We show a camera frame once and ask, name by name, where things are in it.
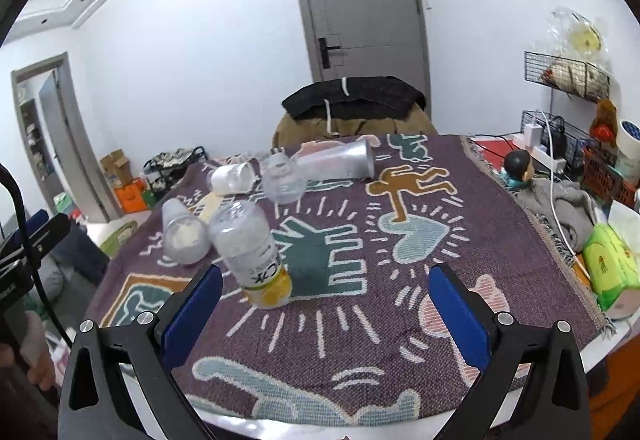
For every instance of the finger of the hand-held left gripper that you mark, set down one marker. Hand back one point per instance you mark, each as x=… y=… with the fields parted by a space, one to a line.
x=47 y=232

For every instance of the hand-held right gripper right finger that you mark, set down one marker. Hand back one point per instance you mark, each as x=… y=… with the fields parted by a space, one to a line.
x=457 y=315

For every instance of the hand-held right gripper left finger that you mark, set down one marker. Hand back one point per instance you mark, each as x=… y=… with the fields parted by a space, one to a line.
x=192 y=315

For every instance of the white plastic cup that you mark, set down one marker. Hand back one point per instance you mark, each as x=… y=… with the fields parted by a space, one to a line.
x=231 y=179

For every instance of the tall clear plastic cup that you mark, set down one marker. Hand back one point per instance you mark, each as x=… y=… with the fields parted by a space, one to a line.
x=335 y=160

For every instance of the person's left hand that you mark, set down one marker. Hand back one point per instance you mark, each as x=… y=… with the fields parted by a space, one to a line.
x=42 y=370

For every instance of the clear plastic bottle left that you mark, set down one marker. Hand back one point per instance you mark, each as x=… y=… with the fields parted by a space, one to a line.
x=184 y=235

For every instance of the yellow label plastic bottle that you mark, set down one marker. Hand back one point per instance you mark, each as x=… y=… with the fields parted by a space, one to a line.
x=252 y=250

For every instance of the orange box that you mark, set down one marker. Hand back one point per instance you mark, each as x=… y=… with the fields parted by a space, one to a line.
x=131 y=197

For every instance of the grey side door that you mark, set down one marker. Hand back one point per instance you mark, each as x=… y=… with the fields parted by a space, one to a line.
x=60 y=139

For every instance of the cardboard box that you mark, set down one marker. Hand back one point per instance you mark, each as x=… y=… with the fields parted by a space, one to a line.
x=116 y=167

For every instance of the purple printed blanket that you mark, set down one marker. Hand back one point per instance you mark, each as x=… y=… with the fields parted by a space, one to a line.
x=350 y=270

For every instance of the black shoe rack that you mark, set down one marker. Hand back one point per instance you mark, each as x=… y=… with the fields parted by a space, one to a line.
x=172 y=167

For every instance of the grey cloth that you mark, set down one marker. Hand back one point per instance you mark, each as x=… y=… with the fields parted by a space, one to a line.
x=565 y=210

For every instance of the dark-haired figurine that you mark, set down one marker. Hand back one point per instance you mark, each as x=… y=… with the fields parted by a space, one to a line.
x=519 y=167

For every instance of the small clear round bottle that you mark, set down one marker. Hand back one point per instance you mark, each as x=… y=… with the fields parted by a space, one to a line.
x=282 y=180

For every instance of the green tissue packet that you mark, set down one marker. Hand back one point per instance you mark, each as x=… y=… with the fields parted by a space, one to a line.
x=612 y=265

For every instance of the white power strip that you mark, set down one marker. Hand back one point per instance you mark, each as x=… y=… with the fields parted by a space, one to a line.
x=545 y=157

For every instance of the white charger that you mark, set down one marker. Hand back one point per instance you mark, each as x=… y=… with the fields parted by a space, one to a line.
x=533 y=134

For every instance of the red plastic crate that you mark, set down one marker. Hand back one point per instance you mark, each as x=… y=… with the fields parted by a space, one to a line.
x=607 y=177

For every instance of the brown chair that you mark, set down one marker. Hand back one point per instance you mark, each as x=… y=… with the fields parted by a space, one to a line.
x=300 y=129

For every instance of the black jacket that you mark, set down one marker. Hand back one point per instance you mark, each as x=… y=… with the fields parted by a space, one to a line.
x=360 y=92

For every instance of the brown stuffed toy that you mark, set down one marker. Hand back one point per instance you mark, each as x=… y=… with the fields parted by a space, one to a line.
x=604 y=119

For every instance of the white tape roll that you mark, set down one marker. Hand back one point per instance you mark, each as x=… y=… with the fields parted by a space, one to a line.
x=629 y=135

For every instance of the clear plastic flower wrap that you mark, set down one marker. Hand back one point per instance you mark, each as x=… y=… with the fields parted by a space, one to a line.
x=582 y=37

